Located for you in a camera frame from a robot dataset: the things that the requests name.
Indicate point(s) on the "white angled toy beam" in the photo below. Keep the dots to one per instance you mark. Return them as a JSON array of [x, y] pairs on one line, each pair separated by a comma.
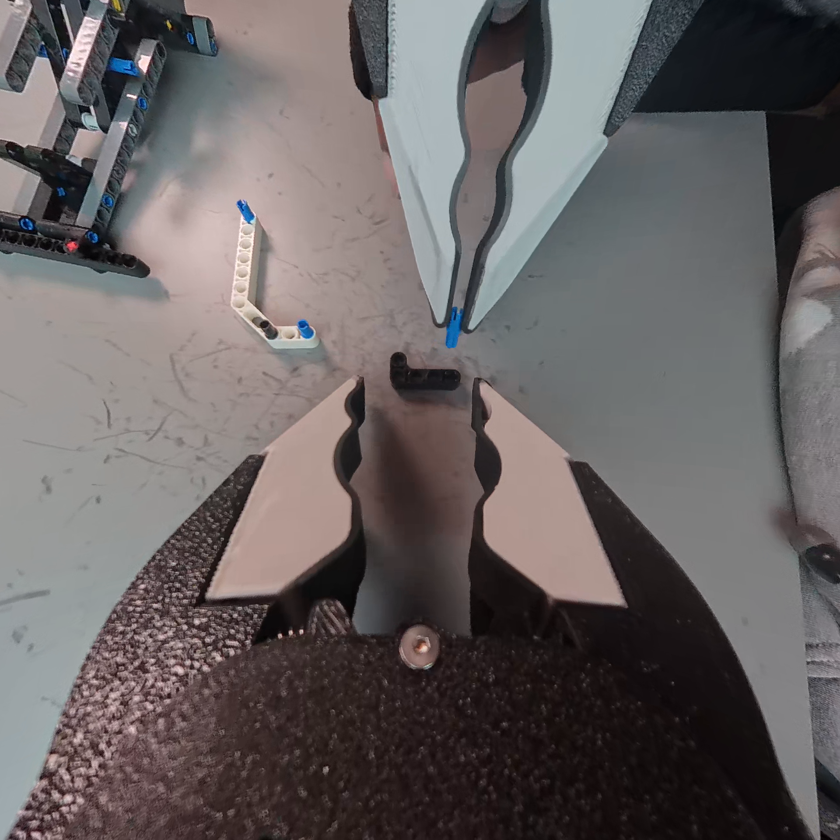
[[244, 275]]

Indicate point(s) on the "grey black toy truck chassis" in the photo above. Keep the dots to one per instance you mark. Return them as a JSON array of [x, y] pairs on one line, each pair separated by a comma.
[[98, 131]]

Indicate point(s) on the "black angled toy beam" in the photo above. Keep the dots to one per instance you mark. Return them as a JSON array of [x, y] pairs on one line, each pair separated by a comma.
[[426, 379]]

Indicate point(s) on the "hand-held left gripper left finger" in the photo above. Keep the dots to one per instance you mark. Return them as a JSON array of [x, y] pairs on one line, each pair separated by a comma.
[[289, 518]]

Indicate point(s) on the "long blue connector pin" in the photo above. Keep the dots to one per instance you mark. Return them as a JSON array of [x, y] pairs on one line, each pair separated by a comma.
[[454, 326]]

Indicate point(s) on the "black connector pin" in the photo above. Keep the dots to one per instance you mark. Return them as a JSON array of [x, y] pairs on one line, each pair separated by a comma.
[[262, 326]]

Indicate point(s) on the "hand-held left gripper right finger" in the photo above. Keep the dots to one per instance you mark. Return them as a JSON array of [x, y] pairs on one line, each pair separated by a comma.
[[551, 525]]

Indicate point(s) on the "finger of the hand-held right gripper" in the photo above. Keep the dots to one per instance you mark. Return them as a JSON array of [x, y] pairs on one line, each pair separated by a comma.
[[426, 98], [577, 85]]

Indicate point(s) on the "grey desk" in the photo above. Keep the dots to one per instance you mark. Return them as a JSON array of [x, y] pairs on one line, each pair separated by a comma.
[[656, 295]]

